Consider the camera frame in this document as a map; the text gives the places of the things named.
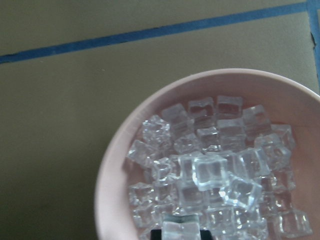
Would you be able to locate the pink bowl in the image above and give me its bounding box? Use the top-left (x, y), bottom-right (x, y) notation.
top-left (94, 68), bottom-right (320, 240)

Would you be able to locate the pile of clear ice cubes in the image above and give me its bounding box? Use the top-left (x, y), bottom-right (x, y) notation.
top-left (126, 95), bottom-right (313, 240)

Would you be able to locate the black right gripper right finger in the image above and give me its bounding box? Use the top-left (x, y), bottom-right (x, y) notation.
top-left (200, 229), bottom-right (213, 240)

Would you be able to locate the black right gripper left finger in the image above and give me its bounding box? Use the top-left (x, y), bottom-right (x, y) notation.
top-left (150, 229), bottom-right (162, 240)

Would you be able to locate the clear ice cube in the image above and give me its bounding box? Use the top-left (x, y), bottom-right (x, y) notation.
top-left (161, 214), bottom-right (201, 240)

